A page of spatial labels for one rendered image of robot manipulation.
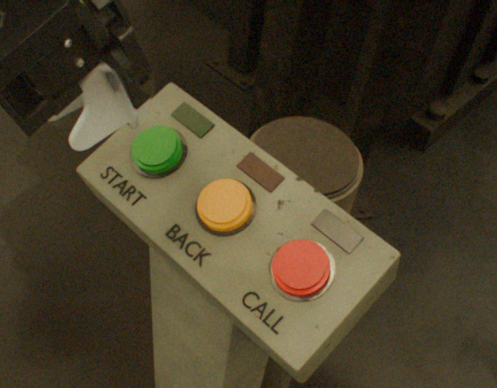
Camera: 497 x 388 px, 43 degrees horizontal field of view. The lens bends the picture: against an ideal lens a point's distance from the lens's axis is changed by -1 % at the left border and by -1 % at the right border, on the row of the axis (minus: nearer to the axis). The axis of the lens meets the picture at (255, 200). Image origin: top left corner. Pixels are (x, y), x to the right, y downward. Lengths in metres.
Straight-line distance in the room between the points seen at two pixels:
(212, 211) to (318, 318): 0.11
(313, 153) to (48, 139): 0.85
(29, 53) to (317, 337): 0.25
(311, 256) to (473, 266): 0.88
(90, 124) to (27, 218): 0.86
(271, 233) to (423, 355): 0.73
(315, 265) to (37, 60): 0.22
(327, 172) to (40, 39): 0.36
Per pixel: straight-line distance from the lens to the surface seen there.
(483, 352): 1.20
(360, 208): 1.28
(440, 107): 1.45
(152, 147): 0.49
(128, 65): 0.35
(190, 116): 0.51
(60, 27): 0.33
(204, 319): 0.53
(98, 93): 0.38
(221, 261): 0.45
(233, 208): 0.45
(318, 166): 0.62
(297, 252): 0.43
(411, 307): 1.19
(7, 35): 0.32
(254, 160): 0.48
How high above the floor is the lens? 0.96
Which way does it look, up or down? 49 degrees down
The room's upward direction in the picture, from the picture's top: 9 degrees clockwise
